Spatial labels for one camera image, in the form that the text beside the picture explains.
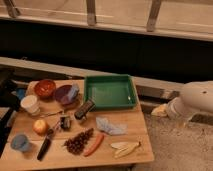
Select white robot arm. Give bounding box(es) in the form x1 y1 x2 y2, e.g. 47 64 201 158
151 81 213 121

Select white paper cup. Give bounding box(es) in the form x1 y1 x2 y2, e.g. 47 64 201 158
21 95 40 116

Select blue plastic cup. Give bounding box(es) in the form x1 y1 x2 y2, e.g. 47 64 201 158
11 134 30 152

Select green plastic tray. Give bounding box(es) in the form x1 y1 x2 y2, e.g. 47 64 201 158
84 75 137 110

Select dark brown box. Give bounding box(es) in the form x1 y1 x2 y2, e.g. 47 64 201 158
74 100 95 120

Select blue sponge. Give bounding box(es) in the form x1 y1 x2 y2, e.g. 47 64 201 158
64 84 79 103

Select bunch of dark grapes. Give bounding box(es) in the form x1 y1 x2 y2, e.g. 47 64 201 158
64 128 94 155

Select purple bowl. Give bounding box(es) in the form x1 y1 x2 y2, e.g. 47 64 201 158
54 85 77 105

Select red bowl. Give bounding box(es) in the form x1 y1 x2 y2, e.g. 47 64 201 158
34 79 56 99

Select red yellow apple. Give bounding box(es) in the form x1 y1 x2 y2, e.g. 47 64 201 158
33 119 49 135

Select black stand at left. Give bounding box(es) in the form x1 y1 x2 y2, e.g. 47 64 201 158
0 68 20 157

